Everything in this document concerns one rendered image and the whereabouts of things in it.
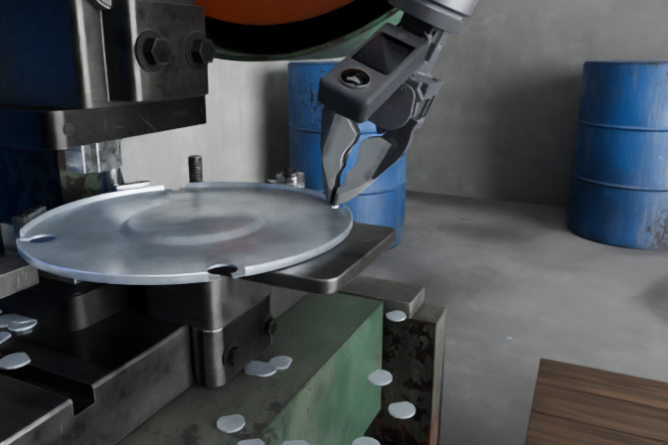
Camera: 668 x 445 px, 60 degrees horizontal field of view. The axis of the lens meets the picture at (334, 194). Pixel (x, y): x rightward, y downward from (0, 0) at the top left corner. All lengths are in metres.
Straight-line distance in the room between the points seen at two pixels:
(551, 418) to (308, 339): 0.56
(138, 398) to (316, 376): 0.16
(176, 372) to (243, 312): 0.08
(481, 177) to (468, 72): 0.67
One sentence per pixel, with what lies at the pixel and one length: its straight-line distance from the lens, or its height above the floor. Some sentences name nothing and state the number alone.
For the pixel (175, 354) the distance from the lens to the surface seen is 0.53.
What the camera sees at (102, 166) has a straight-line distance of 0.60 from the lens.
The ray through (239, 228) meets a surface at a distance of 0.51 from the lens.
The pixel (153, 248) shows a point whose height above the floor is 0.78.
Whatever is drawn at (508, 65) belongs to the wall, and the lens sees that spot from 3.76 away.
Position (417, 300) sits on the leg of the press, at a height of 0.63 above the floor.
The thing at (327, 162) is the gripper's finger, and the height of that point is 0.83.
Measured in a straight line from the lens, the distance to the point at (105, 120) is 0.53.
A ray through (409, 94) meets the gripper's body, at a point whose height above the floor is 0.90.
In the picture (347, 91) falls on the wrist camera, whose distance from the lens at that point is 0.46.
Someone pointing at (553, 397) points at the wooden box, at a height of 0.35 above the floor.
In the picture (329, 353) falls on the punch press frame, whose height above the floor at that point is 0.65.
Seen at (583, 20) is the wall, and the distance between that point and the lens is 3.72.
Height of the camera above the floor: 0.94
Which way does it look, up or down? 14 degrees down
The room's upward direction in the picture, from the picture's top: straight up
